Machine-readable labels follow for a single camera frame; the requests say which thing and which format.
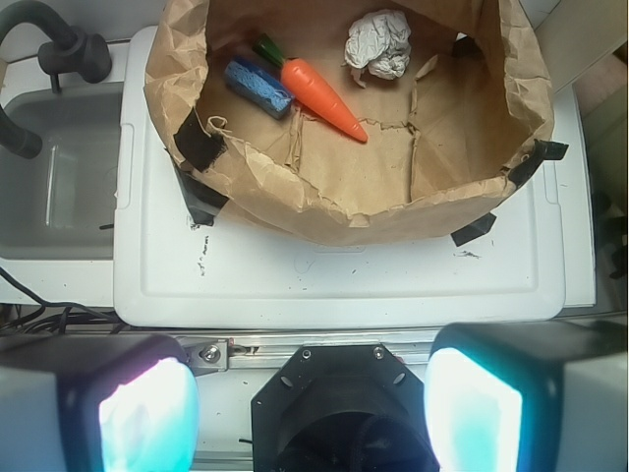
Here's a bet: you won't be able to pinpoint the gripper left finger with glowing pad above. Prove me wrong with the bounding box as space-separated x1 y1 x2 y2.
1 334 200 471

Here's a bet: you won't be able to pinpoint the brown paper bag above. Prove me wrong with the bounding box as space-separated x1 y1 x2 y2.
144 1 553 246

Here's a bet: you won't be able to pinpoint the black cables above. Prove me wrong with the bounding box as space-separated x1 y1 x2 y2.
0 265 129 336

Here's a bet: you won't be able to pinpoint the black faucet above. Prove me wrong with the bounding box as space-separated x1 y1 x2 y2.
1 1 112 159

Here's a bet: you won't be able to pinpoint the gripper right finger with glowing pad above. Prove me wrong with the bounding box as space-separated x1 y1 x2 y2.
424 322 628 471

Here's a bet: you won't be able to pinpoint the orange toy carrot green top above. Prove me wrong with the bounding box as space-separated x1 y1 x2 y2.
253 34 369 144

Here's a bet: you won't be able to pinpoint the crumpled white paper ball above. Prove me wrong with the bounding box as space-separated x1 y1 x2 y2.
344 9 412 88

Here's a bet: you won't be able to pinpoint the aluminium rail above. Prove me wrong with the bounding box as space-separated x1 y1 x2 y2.
172 327 438 374

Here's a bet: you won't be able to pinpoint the blue sponge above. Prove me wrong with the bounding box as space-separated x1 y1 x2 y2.
223 56 294 120

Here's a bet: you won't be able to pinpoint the grey sink basin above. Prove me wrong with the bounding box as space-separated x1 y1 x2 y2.
1 83 123 261

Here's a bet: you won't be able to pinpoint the black octagonal mount plate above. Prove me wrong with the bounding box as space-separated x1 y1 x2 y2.
251 345 440 471

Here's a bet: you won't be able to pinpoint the white plastic bin lid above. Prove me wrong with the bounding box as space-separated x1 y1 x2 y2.
113 28 596 330

